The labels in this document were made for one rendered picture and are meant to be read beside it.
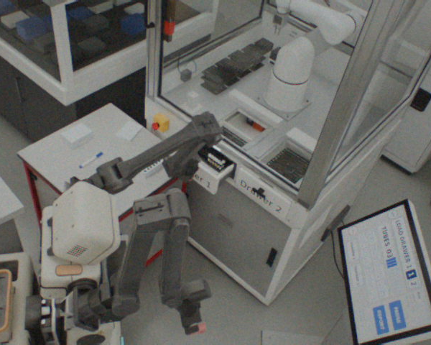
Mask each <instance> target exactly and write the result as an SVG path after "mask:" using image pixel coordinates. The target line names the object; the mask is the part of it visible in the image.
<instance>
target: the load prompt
mask: <svg viewBox="0 0 431 345"><path fill-rule="evenodd" d="M391 227H392V231H393V234H394V236H395V241H396V244H397V249H398V253H399V259H400V263H401V266H402V272H403V276H404V279H405V282H406V286H407V292H409V291H412V290H414V289H417V288H421V287H422V282H421V279H420V276H419V273H418V269H417V265H416V262H415V258H414V252H413V249H412V244H411V241H410V238H409V235H408V232H407V227H406V224H405V221H404V216H400V217H398V218H394V219H392V220H391Z"/></svg>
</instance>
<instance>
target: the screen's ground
mask: <svg viewBox="0 0 431 345"><path fill-rule="evenodd" d="M397 210H398V213H399V217H400V216H404V221H405V224H406V227H407V232H408V235H409V238H410V241H411V244H412V249H413V252H414V258H415V262H416V265H417V269H418V273H419V276H420V279H421V282H422V287H420V288H417V289H414V290H412V291H409V292H407V286H406V282H405V279H404V276H403V272H402V266H401V263H400V259H399V253H398V249H397V244H396V241H395V236H394V234H393V231H392V227H391V220H389V221H388V218H387V214H386V212H384V213H382V214H379V215H377V216H374V217H372V218H369V219H367V220H365V221H362V222H359V224H356V225H357V227H358V233H359V234H360V233H362V232H364V231H367V230H369V229H372V228H374V227H376V232H377V234H378V238H379V245H380V249H381V255H382V259H383V263H384V270H385V274H386V281H387V285H388V286H389V292H390V296H391V297H390V298H387V299H383V300H380V301H377V302H374V303H369V299H368V294H367V289H366V281H365V276H364V271H363V264H362V259H361V250H360V246H359V241H358V237H357V234H355V235H353V236H350V237H349V235H348V229H344V230H342V232H343V242H344V248H345V253H346V263H347V269H348V279H349V285H350V290H351V300H352V301H353V310H354V316H355V322H356V332H357V337H358V343H363V342H365V341H370V340H373V339H378V338H381V337H385V336H389V335H392V334H397V333H401V332H403V331H408V330H412V329H415V328H419V327H423V326H428V325H431V304H430V300H429V298H428V295H427V290H426V286H425V281H424V278H423V275H422V270H421V267H420V264H419V261H418V258H417V253H416V249H415V246H414V242H413V238H412V232H411V230H410V227H409V224H408V221H407V216H406V213H405V210H404V205H402V206H399V207H397ZM353 239H356V241H357V246H358V250H359V254H360V259H357V260H355V261H352V262H348V253H347V247H346V242H349V241H350V240H353ZM392 247H394V248H395V252H396V256H397V262H398V265H399V271H400V275H401V279H402V284H403V285H404V291H405V293H403V294H400V295H396V296H394V297H393V296H392V291H391V285H390V281H389V278H388V274H387V270H386V264H385V260H384V253H383V251H384V250H386V249H390V248H392ZM358 263H361V268H362V273H363V281H364V285H362V286H360V287H356V288H352V283H351V273H350V266H352V265H357V264H358ZM395 300H400V301H401V302H402V307H403V311H404V317H405V321H406V326H407V327H406V328H403V329H400V330H397V331H394V330H393V325H392V321H391V314H390V310H389V303H390V302H393V301H395ZM383 304H384V305H385V309H386V317H387V321H388V325H389V333H384V334H382V335H376V326H375V322H374V313H373V307H376V306H379V305H383Z"/></svg>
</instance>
